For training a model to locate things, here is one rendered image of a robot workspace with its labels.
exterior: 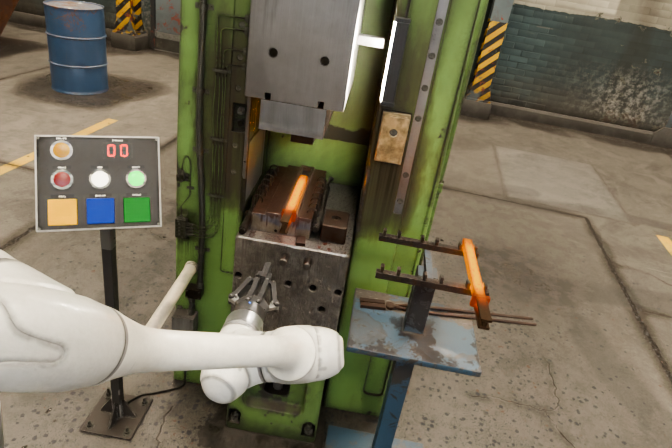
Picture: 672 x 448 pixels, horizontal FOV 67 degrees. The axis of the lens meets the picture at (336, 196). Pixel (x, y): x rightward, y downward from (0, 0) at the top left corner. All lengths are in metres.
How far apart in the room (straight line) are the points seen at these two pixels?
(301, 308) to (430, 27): 1.01
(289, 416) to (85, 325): 1.62
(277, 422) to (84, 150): 1.26
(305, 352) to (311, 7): 0.92
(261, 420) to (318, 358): 1.22
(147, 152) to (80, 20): 4.45
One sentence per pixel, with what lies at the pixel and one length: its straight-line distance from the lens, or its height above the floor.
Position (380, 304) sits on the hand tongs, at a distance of 1.73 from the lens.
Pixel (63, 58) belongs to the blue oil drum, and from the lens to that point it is 6.17.
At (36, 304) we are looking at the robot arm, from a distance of 0.60.
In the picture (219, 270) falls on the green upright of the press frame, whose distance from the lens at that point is 2.05.
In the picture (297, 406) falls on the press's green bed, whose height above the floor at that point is 0.16.
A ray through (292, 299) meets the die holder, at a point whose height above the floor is 0.70.
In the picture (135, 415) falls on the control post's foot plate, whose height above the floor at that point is 0.02.
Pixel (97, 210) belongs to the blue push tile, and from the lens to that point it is 1.66.
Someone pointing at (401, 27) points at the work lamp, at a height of 1.62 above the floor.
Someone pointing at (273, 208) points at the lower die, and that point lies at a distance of 1.73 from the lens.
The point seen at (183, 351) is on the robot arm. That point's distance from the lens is 0.84.
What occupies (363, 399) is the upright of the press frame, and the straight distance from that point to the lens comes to 2.36.
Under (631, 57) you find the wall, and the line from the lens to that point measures 7.86.
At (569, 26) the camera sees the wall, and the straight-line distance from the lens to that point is 7.61.
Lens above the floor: 1.80
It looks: 26 degrees down
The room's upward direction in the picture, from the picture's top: 9 degrees clockwise
